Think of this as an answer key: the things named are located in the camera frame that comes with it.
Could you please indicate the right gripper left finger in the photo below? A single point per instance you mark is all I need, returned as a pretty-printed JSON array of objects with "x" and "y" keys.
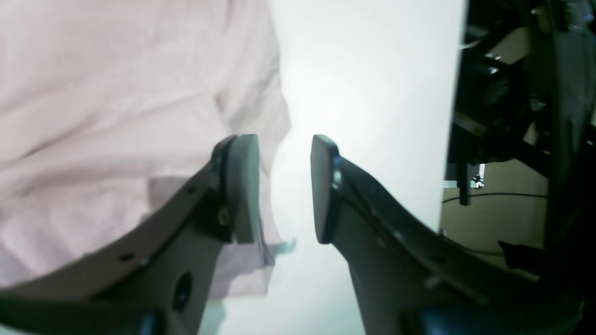
[{"x": 156, "y": 279}]

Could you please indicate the pink T-shirt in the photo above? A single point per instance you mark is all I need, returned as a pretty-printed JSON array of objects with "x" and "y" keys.
[{"x": 109, "y": 106}]

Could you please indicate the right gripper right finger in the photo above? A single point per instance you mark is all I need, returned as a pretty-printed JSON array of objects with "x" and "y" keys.
[{"x": 408, "y": 280}]

